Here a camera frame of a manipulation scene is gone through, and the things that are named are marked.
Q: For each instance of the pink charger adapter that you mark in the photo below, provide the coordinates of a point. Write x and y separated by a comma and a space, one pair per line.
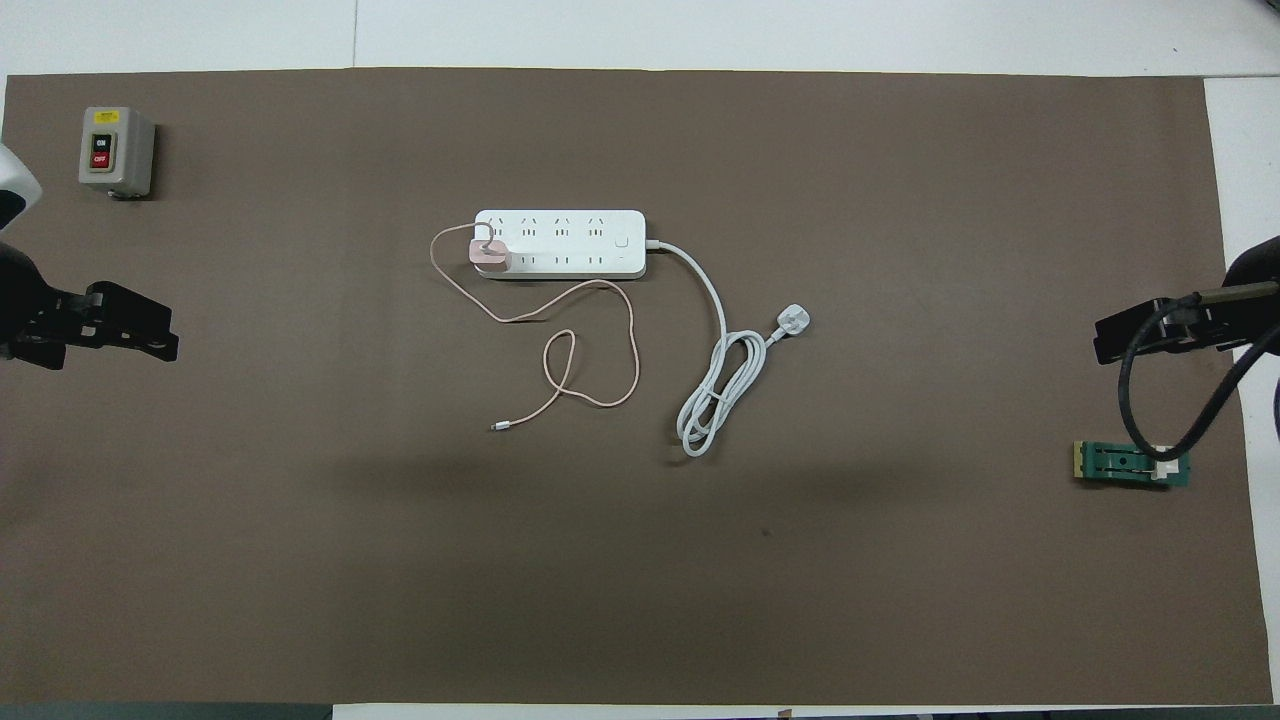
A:
490, 256

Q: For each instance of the grey on-off switch box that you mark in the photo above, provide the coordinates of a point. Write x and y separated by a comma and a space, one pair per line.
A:
115, 150

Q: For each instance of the green knife switch block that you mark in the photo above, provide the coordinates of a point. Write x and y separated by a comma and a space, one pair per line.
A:
1125, 464

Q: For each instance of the brown table mat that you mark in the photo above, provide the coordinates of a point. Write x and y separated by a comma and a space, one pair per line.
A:
640, 560

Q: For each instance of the white power strip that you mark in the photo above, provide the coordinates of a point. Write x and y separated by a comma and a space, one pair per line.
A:
560, 243

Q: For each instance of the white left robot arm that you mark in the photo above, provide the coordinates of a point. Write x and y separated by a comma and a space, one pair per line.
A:
14, 300

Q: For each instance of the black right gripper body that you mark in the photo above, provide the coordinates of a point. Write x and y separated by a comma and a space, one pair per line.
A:
1200, 325

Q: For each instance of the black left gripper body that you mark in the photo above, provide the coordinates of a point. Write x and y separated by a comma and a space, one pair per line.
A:
100, 315

